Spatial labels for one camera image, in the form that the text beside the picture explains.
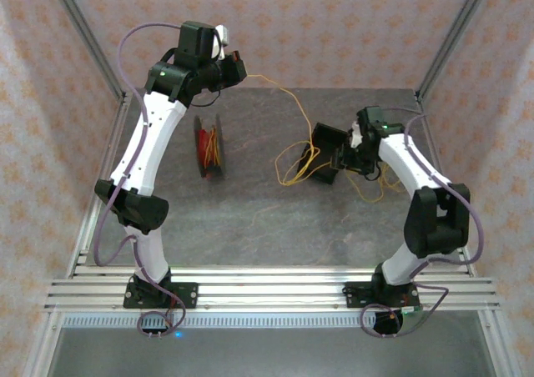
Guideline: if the black plastic bin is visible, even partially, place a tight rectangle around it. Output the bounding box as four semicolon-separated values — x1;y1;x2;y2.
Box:
296;122;350;185

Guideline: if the thin yellow cable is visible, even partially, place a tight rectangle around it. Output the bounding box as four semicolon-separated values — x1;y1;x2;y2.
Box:
203;125;223;170
244;73;409;206

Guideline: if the grey perforated cable spool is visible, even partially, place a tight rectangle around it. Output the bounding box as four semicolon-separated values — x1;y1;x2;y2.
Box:
193;113;229;182

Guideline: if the grey metal sheet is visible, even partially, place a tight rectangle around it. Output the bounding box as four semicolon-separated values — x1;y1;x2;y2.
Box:
48;325;500;377

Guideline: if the aluminium frame post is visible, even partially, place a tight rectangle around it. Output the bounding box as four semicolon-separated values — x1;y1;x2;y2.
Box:
416;0;497;103
44;0;128;103

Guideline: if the aluminium frame rail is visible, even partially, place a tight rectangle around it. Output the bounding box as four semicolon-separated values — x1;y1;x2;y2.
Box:
415;88;476;278
66;93;134;278
479;309;522;377
23;309;63;377

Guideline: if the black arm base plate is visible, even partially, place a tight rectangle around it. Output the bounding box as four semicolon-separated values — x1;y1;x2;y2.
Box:
123;282;199;310
344;280;420;309

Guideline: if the wide grooved aluminium rail base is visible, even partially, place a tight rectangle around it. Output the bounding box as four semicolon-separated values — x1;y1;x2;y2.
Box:
43;266;501;314

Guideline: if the slotted grey cable duct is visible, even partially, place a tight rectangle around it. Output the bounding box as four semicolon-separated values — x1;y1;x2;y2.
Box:
62;313;421;329

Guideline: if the aluminium lower frame rail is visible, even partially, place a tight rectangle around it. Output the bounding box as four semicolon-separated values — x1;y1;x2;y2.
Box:
479;309;522;377
23;309;63;377

